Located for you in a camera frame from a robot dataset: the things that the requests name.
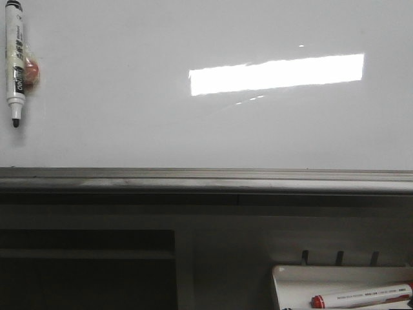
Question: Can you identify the white whiteboard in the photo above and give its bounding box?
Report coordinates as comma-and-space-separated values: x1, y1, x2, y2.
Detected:
1, 1, 412, 170

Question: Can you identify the white marker tray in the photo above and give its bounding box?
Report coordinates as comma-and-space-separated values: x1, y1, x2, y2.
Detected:
272, 265, 412, 309

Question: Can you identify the black whiteboard marker with magnet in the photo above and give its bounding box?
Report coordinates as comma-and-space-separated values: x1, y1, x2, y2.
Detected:
5, 1, 40, 128

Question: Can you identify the black tray hook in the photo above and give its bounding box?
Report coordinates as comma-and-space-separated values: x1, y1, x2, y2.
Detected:
301, 250, 309, 266
335, 251, 344, 266
369, 251, 379, 267

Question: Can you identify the red capped whiteboard marker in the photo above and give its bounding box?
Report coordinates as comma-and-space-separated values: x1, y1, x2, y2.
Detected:
310, 282, 412, 309

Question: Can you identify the grey whiteboard frame ledge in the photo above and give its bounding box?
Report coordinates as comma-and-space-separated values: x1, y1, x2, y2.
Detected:
1, 167, 412, 195

